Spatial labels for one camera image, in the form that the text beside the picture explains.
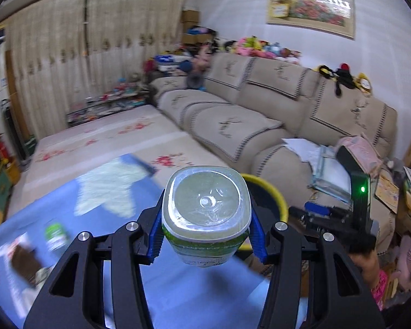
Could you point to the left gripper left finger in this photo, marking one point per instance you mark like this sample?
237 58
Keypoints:
73 294

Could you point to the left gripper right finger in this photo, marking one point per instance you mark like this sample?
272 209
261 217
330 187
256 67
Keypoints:
338 296

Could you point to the brown plastic tray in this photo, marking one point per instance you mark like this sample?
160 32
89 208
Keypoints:
25 264

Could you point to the white red label bottle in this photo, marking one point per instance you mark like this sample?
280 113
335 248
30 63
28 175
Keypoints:
57 238

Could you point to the green label plastic bottle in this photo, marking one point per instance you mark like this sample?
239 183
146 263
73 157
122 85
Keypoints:
206 214

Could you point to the yellow rim black trash bin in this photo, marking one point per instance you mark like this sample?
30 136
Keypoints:
268 208

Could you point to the person's right hand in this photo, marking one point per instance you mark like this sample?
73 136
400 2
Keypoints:
369 265

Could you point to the papers on sofa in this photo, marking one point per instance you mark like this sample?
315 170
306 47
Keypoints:
328 175

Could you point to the pink bag on sofa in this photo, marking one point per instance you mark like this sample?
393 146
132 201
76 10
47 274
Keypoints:
357 154

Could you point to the blue star tablecloth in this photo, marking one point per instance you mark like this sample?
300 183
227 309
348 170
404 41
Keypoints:
73 295

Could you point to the beige sectional sofa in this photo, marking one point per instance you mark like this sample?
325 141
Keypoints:
249 107

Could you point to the black yellow plush toy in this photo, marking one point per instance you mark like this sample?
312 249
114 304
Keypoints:
342 77

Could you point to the floral floor mattress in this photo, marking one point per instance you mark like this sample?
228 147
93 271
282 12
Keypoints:
144 132

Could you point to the pile of plush toys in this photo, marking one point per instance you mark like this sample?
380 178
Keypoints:
255 47

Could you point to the low glass toy shelf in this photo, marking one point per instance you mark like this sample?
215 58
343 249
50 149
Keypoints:
107 105

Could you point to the framed flower painting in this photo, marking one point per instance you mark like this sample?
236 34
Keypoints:
330 16

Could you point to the beige embroidered curtains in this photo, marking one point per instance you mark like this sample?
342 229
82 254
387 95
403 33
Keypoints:
64 51

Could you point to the stacked cardboard boxes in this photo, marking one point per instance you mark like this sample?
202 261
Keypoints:
192 32

